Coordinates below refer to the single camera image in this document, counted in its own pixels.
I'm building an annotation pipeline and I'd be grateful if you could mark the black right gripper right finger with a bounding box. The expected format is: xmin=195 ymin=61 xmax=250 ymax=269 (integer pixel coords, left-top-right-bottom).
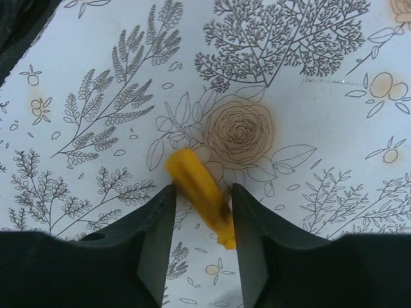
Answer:
xmin=232 ymin=184 xmax=410 ymax=307

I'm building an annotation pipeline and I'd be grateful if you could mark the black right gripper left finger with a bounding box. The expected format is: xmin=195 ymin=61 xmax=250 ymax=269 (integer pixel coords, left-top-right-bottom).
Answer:
xmin=1 ymin=185 xmax=176 ymax=307

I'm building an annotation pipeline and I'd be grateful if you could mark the orange handle screwdriver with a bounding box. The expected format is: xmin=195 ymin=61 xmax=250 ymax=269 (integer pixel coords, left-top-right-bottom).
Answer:
xmin=165 ymin=148 xmax=236 ymax=250

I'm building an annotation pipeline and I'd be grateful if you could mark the floral patterned table mat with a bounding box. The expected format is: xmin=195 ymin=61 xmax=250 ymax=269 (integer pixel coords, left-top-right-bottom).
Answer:
xmin=1 ymin=1 xmax=410 ymax=307

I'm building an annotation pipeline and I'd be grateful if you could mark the dark green garment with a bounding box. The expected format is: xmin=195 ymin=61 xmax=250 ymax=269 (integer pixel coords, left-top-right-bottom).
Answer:
xmin=1 ymin=0 xmax=60 ymax=83

